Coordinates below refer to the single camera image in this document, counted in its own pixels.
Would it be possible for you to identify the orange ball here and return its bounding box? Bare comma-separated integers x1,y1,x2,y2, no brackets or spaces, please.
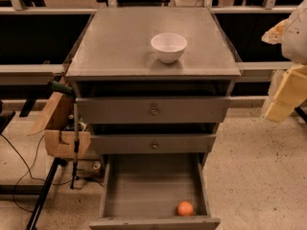
177,201,194,217

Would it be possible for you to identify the green handled pole tool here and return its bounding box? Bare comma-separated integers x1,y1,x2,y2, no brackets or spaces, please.
48,80,80,189

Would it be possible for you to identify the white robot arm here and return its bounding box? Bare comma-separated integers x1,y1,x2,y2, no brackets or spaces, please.
261,0,307,123

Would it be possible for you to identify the grey top drawer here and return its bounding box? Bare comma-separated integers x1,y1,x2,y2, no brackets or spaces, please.
77,97,230,124

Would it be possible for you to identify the grey bottom drawer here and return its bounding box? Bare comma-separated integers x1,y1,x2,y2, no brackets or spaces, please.
89,153,220,230

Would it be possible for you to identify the black floor cable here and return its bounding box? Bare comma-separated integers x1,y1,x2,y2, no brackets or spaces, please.
0,132,73,213

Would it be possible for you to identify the white ceramic bowl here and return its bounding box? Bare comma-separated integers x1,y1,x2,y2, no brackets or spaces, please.
151,33,187,63

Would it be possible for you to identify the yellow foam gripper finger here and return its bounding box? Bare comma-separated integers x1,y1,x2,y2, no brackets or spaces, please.
264,64,307,123

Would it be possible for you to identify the black tripod leg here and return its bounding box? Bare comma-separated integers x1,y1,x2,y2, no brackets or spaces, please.
26,157,67,230

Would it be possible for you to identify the grey drawer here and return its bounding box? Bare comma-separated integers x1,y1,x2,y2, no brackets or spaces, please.
89,153,220,230
91,134,216,154
77,97,230,124

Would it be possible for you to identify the grey middle drawer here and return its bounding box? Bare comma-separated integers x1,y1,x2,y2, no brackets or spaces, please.
91,134,216,154

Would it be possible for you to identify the metal railing frame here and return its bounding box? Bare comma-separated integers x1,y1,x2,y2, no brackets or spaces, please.
0,0,307,84

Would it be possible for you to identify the grey metal drawer cabinet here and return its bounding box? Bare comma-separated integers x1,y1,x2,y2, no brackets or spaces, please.
65,6,242,165

